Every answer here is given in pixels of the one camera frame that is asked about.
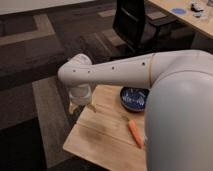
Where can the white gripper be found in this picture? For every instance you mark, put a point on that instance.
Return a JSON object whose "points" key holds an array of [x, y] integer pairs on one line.
{"points": [[80, 95]]}

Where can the dark blue ceramic bowl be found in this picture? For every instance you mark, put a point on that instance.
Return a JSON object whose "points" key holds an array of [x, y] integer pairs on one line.
{"points": [[134, 99]]}

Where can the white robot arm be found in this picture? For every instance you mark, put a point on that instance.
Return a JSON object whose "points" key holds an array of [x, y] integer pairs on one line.
{"points": [[179, 107]]}

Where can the orange carrot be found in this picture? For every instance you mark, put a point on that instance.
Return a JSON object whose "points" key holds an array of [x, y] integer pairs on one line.
{"points": [[135, 133]]}

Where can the black office chair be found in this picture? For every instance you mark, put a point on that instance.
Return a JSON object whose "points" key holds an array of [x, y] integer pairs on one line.
{"points": [[134, 25]]}

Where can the blue round disc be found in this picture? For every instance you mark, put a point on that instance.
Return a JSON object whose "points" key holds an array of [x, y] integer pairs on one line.
{"points": [[178, 11]]}

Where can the wooden desk in background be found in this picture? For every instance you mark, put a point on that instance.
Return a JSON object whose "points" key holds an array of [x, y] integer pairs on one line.
{"points": [[203, 24]]}

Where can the small grey object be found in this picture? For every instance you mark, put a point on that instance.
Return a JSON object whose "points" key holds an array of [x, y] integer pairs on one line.
{"points": [[197, 15]]}

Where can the small white gadget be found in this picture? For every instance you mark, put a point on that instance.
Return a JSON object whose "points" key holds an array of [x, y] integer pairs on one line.
{"points": [[195, 7]]}

